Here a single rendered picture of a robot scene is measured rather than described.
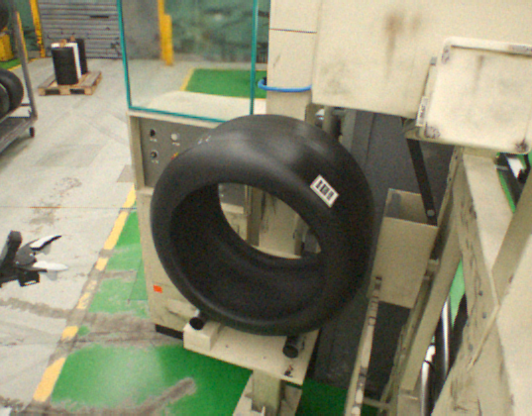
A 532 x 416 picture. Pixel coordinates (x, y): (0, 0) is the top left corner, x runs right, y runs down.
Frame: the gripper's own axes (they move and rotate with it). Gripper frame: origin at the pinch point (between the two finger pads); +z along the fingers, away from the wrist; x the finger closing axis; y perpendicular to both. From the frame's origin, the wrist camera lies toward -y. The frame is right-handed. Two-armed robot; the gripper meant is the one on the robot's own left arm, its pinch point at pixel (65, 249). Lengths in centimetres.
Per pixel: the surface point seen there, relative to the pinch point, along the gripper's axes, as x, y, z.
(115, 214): -184, 133, 42
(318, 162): 41, -42, 52
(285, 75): 6, -49, 63
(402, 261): 47, -7, 86
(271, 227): 12, 1, 63
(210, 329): 31.5, 15.8, 32.7
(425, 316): 57, 11, 94
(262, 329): 45, 4, 41
